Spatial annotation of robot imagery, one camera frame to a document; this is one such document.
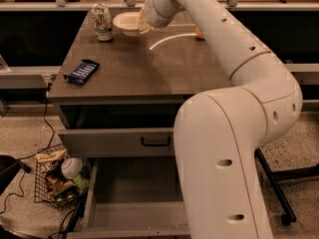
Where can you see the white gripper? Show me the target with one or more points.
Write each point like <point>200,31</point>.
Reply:
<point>152,13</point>

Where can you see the white paper bowl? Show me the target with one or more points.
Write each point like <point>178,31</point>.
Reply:
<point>128,23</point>

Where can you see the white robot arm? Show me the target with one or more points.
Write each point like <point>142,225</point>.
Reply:
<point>216,132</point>

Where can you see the white bowl in basket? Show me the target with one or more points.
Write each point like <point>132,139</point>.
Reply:
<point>71,167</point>

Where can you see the orange fruit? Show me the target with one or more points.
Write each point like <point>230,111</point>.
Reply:
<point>198,34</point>

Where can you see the grey drawer cabinet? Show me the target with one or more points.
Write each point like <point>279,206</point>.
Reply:
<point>141,81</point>

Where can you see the blue snack packet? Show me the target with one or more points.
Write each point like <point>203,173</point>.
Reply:
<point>82,72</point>

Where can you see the upper grey drawer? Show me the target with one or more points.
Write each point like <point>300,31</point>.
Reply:
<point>118,142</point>

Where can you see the chip bag in basket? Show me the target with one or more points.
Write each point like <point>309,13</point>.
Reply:
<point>50,162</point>

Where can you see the green packet in basket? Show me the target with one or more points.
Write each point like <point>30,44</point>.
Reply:
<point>82,183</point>

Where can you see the lower open grey drawer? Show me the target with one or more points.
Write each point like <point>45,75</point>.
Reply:
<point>133,198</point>

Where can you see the black wire basket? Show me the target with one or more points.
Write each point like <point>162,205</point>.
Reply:
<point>53,188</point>

